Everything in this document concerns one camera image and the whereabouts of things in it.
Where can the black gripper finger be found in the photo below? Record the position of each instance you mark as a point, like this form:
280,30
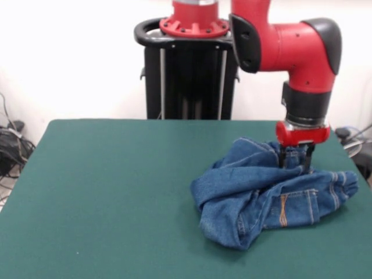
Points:
308,160
283,158

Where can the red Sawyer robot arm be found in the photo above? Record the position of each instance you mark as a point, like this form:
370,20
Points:
290,46

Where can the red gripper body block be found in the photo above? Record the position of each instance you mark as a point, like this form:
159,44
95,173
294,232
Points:
302,135

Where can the dark green table cloth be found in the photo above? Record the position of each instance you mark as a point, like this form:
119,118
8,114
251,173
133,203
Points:
87,203

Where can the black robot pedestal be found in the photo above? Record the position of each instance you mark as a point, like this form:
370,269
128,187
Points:
191,81

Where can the blue denim jeans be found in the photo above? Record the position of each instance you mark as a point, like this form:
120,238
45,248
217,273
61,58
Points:
250,180

